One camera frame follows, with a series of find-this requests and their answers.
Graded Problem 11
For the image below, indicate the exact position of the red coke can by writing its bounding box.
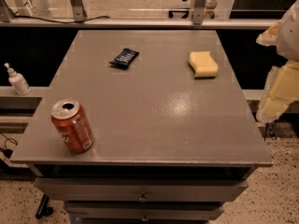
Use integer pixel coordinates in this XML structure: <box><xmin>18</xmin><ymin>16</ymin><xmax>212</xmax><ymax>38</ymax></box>
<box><xmin>51</xmin><ymin>98</ymin><xmax>94</xmax><ymax>153</ymax></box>

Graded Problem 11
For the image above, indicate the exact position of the grey lower drawer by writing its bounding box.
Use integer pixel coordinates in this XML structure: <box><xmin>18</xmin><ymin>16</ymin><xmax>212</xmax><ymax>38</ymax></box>
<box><xmin>64</xmin><ymin>202</ymin><xmax>223</xmax><ymax>222</ymax></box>

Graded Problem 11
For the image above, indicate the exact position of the white pump bottle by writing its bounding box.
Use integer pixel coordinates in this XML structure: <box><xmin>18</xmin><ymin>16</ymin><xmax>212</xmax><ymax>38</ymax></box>
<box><xmin>5</xmin><ymin>63</ymin><xmax>31</xmax><ymax>96</ymax></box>

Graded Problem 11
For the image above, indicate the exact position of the black cable on floor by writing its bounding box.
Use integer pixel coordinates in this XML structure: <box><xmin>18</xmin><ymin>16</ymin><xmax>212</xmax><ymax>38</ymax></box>
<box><xmin>0</xmin><ymin>132</ymin><xmax>19</xmax><ymax>160</ymax></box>

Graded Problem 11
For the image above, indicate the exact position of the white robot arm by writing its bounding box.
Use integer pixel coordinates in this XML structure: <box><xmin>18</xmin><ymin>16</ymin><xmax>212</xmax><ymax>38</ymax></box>
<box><xmin>256</xmin><ymin>0</ymin><xmax>299</xmax><ymax>124</ymax></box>

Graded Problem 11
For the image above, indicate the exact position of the black cable on shelf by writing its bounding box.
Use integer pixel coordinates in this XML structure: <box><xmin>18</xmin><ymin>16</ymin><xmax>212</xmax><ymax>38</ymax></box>
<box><xmin>0</xmin><ymin>0</ymin><xmax>110</xmax><ymax>24</ymax></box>

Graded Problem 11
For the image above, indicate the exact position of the dark blue rxbar wrapper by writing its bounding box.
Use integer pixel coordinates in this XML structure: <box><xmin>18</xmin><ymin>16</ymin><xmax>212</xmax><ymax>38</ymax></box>
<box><xmin>110</xmin><ymin>49</ymin><xmax>139</xmax><ymax>68</ymax></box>

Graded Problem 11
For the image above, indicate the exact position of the grey upper drawer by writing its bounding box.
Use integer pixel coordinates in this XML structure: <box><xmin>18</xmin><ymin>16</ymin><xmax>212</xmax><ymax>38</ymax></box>
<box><xmin>35</xmin><ymin>178</ymin><xmax>248</xmax><ymax>203</ymax></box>

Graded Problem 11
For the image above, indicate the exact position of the yellow sponge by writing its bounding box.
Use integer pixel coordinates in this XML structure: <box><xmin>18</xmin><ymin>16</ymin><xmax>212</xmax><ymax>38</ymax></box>
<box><xmin>189</xmin><ymin>51</ymin><xmax>219</xmax><ymax>78</ymax></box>

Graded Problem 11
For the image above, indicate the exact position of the grey drawer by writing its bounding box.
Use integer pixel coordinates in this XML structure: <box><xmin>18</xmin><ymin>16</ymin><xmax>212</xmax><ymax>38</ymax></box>
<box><xmin>64</xmin><ymin>202</ymin><xmax>223</xmax><ymax>222</ymax></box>
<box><xmin>35</xmin><ymin>178</ymin><xmax>248</xmax><ymax>203</ymax></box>

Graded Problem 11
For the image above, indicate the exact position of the grey metal frame post right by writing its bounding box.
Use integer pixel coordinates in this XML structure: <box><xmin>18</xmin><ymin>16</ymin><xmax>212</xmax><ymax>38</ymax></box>
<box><xmin>191</xmin><ymin>0</ymin><xmax>206</xmax><ymax>25</ymax></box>

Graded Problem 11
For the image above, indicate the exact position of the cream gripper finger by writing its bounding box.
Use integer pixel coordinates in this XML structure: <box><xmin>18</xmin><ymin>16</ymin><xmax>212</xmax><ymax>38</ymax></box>
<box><xmin>256</xmin><ymin>21</ymin><xmax>280</xmax><ymax>47</ymax></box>
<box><xmin>256</xmin><ymin>61</ymin><xmax>299</xmax><ymax>124</ymax></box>

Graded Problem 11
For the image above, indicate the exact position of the grey metal frame post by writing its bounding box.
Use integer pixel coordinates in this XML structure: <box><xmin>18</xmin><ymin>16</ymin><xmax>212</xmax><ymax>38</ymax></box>
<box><xmin>70</xmin><ymin>0</ymin><xmax>87</xmax><ymax>22</ymax></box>
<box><xmin>191</xmin><ymin>0</ymin><xmax>206</xmax><ymax>25</ymax></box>

